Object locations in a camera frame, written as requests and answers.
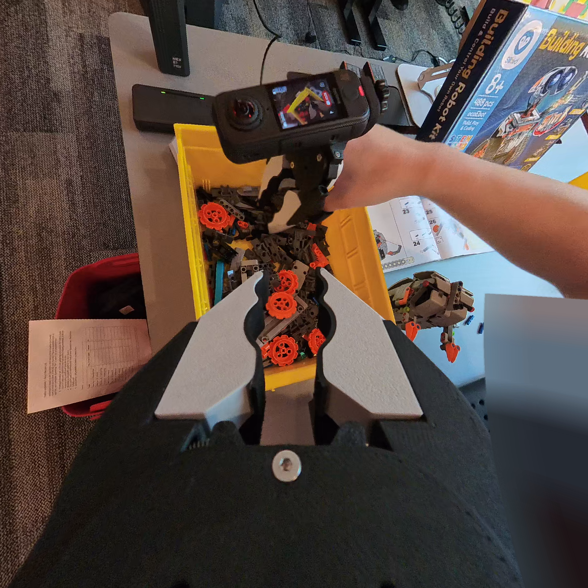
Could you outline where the open instruction booklet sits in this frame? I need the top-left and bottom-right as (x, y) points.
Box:
(367, 196), (494, 273)

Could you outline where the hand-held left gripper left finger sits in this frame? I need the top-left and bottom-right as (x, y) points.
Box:
(154, 270), (269, 445)

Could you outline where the red plastic floor bin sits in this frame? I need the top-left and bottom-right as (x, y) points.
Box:
(55, 253), (148, 419)

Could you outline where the dark computer tower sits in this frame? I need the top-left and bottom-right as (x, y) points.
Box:
(186, 0), (217, 29)

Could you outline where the white printed form sheet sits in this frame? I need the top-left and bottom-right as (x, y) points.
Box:
(27, 318), (152, 414)

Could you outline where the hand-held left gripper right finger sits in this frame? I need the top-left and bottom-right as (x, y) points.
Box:
(313, 266), (424, 445)

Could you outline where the dark slim upright device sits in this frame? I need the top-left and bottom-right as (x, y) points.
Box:
(147, 0), (191, 76)

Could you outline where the blue robot kit box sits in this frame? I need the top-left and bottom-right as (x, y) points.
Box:
(416, 0), (588, 173)

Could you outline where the pile of building pieces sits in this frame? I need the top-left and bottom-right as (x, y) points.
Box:
(195, 184), (331, 368)

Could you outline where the person's right forearm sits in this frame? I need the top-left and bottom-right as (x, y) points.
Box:
(427, 142), (588, 299)

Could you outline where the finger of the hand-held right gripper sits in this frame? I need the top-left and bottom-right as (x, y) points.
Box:
(256, 155), (295, 209)
(267, 188), (305, 235)

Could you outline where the black desk mat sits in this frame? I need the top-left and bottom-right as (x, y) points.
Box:
(374, 76), (416, 127)

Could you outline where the wooden table black frame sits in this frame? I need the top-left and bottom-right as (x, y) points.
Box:
(337, 0), (391, 51)

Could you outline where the black power cable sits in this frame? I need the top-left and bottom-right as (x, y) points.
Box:
(254, 0), (282, 85)

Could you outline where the grey desk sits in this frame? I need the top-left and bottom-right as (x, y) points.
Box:
(108, 11), (588, 446)

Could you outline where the person's right hand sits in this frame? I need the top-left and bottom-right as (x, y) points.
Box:
(323, 124), (443, 213)

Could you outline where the grey partly built robot model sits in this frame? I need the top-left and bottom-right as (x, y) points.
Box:
(387, 270), (476, 364)

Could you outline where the black power adapter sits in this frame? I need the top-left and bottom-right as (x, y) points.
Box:
(132, 84), (219, 134)

